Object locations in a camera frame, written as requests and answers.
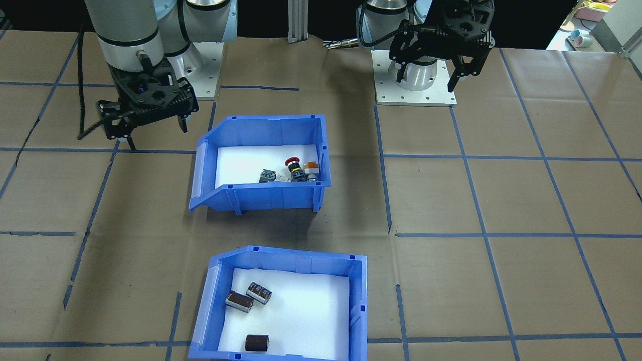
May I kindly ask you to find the wooden stand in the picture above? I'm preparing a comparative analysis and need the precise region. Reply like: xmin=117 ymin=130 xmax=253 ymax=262
xmin=559 ymin=0 xmax=587 ymax=32

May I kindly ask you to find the white square base plate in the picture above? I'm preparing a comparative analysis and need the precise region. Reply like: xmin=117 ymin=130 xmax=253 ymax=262
xmin=166 ymin=42 xmax=225 ymax=100
xmin=372 ymin=50 xmax=458 ymax=107

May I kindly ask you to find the white side table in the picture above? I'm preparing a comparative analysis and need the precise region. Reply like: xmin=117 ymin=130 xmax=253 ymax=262
xmin=546 ymin=0 xmax=642 ymax=56

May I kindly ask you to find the blue plastic storage bin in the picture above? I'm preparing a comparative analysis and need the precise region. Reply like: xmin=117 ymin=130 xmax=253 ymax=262
xmin=188 ymin=246 xmax=368 ymax=361
xmin=189 ymin=114 xmax=333 ymax=216

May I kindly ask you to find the pink tray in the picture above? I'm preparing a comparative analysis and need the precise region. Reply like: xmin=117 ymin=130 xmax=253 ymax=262
xmin=574 ymin=0 xmax=618 ymax=22

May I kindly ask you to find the red mushroom emergency button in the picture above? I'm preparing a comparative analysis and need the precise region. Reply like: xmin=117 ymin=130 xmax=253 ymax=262
xmin=284 ymin=157 xmax=306 ymax=183

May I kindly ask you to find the aluminium profile bar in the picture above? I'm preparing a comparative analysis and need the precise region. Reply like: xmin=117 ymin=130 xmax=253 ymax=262
xmin=589 ymin=19 xmax=642 ymax=58

